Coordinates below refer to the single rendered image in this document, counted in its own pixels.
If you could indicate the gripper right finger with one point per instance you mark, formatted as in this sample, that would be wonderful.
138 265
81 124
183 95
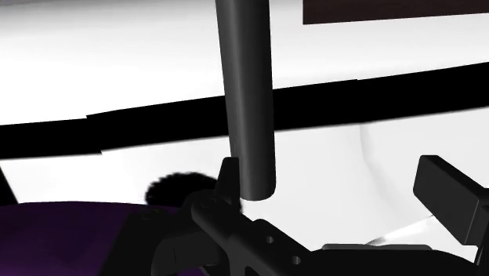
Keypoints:
450 195

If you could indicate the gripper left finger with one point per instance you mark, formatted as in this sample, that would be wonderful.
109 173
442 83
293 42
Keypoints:
225 233

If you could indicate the dark grey cylinder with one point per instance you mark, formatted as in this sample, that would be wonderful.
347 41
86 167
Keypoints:
248 95

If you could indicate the dark brown flat panel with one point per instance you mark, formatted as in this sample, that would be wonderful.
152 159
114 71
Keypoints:
393 9

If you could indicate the purple rounded object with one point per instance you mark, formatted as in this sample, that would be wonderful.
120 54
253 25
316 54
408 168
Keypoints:
49 241

